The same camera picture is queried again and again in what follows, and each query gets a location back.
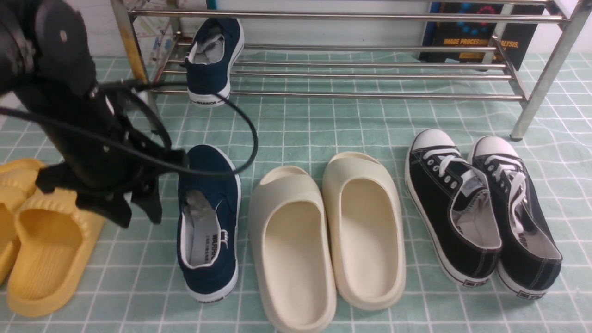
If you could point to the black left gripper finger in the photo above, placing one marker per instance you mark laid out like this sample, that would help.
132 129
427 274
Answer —
113 207

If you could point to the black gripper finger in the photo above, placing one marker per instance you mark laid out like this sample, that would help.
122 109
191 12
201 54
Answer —
146 195

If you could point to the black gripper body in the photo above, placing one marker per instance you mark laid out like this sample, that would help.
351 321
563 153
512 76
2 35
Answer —
109 138

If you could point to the navy canvas shoe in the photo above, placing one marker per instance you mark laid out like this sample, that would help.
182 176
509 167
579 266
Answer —
207 235
213 52

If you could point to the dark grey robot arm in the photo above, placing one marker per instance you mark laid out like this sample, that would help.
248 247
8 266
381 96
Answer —
44 42

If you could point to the metal shoe rack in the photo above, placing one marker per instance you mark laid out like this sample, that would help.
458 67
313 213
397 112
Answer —
495 66

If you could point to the right yellow slide sandal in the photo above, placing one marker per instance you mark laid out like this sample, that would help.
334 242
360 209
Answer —
57 240

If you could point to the yellow slide sandal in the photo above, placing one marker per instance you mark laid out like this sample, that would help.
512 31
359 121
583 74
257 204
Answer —
57 240
17 184

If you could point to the left yellow slide sandal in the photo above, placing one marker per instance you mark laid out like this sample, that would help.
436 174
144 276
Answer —
17 184

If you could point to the colourful printed paper sheet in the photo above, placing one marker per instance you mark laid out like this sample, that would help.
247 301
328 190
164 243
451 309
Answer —
154 34

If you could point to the left cream slide sandal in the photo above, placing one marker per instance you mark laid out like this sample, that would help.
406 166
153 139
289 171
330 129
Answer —
289 242

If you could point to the cream slide sandal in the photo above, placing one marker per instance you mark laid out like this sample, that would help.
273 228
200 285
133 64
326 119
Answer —
366 234
289 242

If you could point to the teal vertical pole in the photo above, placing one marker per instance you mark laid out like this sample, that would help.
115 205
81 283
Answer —
211 4

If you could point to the right cream slide sandal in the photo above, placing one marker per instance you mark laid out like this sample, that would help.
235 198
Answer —
366 234

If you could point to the green checkered table cloth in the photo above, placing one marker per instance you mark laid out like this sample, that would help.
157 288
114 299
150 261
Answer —
134 285

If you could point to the left black canvas sneaker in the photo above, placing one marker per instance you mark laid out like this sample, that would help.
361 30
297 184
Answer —
455 202

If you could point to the black canvas sneaker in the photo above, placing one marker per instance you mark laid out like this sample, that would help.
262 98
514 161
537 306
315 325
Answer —
455 202
530 261

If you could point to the dark image processing book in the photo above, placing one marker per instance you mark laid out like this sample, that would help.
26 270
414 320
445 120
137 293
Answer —
515 38

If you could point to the right black canvas sneaker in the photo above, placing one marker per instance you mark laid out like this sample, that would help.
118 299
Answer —
530 261

